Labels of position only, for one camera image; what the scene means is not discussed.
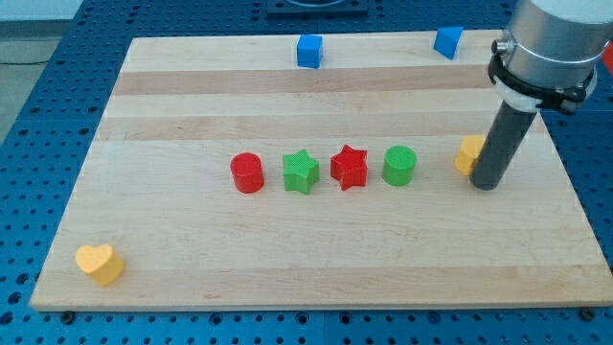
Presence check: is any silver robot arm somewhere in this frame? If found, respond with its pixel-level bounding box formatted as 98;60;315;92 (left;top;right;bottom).
488;0;612;115

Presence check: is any wooden board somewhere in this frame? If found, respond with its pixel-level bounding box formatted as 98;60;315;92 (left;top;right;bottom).
31;30;612;312

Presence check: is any blue cube block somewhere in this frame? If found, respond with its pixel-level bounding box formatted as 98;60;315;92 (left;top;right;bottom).
296;34;323;69

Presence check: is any blue triangle block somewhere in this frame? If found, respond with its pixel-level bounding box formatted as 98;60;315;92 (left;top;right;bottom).
433;26;464;59

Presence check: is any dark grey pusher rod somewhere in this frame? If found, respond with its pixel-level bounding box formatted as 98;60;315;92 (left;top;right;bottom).
470;102;536;191

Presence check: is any red star block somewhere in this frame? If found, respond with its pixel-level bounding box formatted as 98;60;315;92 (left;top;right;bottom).
330;145;368;191

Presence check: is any green cylinder block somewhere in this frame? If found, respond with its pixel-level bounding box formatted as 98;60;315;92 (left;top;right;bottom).
382;146;417;187

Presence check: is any red cylinder block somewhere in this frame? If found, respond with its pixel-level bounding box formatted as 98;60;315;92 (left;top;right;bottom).
230;152;264;194

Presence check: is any green star block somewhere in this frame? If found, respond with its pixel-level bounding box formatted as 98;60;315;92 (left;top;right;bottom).
283;149;320;195

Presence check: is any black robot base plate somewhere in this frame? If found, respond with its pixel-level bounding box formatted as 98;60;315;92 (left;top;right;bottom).
263;0;369;16

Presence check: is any yellow hexagon block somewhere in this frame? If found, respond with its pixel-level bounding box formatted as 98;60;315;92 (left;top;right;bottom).
454;135;486;176

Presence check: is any yellow heart block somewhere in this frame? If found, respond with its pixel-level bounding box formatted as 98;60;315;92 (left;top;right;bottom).
75;244;125;287

